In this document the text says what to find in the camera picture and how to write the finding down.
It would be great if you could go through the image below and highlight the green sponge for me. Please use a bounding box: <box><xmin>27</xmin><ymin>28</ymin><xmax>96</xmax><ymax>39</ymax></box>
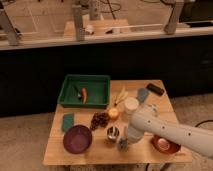
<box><xmin>61</xmin><ymin>113</ymin><xmax>74</xmax><ymax>132</ymax></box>

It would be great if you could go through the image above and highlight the grey towel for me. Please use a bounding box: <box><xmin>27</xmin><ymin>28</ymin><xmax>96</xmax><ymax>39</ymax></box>
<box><xmin>117</xmin><ymin>138</ymin><xmax>128</xmax><ymax>151</ymax></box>

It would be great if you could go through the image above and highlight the purple bowl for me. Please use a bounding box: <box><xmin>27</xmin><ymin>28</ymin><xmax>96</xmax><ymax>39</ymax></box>
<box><xmin>63</xmin><ymin>125</ymin><xmax>93</xmax><ymax>154</ymax></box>

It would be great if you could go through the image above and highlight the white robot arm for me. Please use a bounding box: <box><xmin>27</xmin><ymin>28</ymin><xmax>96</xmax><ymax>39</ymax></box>
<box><xmin>125</xmin><ymin>105</ymin><xmax>213</xmax><ymax>159</ymax></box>

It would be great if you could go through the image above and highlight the wooden table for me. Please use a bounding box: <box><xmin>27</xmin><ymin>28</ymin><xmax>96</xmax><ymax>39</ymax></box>
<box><xmin>43</xmin><ymin>80</ymin><xmax>192</xmax><ymax>166</ymax></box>

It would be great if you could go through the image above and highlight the bunch of dark grapes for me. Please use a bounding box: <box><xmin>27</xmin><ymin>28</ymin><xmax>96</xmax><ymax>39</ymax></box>
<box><xmin>90</xmin><ymin>112</ymin><xmax>110</xmax><ymax>131</ymax></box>

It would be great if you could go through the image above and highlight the orange carrot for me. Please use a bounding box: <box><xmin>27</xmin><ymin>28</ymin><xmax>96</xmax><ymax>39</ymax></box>
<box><xmin>82</xmin><ymin>88</ymin><xmax>87</xmax><ymax>104</ymax></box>

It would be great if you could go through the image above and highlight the green plastic tray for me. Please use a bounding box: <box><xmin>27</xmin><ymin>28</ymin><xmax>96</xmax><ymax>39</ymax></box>
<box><xmin>57</xmin><ymin>74</ymin><xmax>110</xmax><ymax>109</ymax></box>

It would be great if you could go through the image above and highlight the yellow banana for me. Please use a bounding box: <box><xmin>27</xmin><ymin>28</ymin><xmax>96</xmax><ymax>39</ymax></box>
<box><xmin>114</xmin><ymin>86</ymin><xmax>128</xmax><ymax>106</ymax></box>

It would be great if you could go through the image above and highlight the small metal cup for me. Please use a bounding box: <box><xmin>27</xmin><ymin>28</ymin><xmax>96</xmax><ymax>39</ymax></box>
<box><xmin>107</xmin><ymin>126</ymin><xmax>120</xmax><ymax>141</ymax></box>

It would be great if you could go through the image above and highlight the small grey cloth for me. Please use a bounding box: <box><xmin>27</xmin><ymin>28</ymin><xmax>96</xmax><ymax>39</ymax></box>
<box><xmin>137</xmin><ymin>88</ymin><xmax>149</xmax><ymax>103</ymax></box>

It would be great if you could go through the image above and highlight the white round container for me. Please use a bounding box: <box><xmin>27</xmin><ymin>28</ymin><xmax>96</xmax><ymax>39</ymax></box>
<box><xmin>124</xmin><ymin>97</ymin><xmax>139</xmax><ymax>114</ymax></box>

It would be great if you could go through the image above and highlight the orange fruit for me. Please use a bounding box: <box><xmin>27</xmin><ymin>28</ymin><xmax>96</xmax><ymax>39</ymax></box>
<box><xmin>108</xmin><ymin>107</ymin><xmax>119</xmax><ymax>120</ymax></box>

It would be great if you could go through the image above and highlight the orange-red bowl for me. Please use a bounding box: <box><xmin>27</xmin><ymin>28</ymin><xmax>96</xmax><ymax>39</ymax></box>
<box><xmin>152</xmin><ymin>135</ymin><xmax>181</xmax><ymax>154</ymax></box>

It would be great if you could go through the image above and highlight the black cable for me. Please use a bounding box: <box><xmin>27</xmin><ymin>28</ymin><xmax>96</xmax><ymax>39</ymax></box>
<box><xmin>194</xmin><ymin>119</ymin><xmax>213</xmax><ymax>128</ymax></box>

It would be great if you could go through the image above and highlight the black rectangular block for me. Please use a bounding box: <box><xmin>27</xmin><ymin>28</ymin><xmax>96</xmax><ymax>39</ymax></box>
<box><xmin>146</xmin><ymin>83</ymin><xmax>164</xmax><ymax>96</ymax></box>

